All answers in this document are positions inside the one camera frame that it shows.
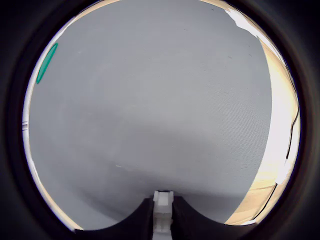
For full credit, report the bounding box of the round green lid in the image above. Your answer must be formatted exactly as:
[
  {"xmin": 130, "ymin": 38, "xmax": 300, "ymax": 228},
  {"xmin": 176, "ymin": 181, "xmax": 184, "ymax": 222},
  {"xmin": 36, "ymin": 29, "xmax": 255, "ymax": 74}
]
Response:
[{"xmin": 35, "ymin": 42, "xmax": 59, "ymax": 85}]

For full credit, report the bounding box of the black camera cable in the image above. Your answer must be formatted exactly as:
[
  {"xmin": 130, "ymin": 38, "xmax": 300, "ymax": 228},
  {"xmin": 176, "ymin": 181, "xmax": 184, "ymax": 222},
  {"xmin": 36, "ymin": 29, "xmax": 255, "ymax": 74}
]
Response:
[{"xmin": 256, "ymin": 92, "xmax": 301, "ymax": 219}]

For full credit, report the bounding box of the small white plastic terminal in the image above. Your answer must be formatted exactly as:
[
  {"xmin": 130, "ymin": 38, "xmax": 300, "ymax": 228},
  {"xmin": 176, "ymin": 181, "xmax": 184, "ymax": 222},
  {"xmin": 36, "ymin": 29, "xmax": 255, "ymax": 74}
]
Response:
[{"xmin": 151, "ymin": 189, "xmax": 175, "ymax": 240}]

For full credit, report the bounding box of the white tape piece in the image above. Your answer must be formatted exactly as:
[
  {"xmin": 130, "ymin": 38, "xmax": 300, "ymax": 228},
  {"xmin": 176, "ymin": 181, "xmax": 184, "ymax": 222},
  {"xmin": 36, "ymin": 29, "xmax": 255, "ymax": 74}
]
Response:
[
  {"xmin": 236, "ymin": 218, "xmax": 259, "ymax": 225},
  {"xmin": 274, "ymin": 159, "xmax": 289, "ymax": 186},
  {"xmin": 224, "ymin": 8, "xmax": 261, "ymax": 39}
]

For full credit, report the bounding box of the dark grey mat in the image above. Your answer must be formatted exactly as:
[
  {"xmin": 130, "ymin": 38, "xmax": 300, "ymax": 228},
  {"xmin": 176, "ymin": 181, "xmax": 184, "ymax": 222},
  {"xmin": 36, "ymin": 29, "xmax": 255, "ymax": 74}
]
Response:
[{"xmin": 27, "ymin": 0, "xmax": 274, "ymax": 231}]

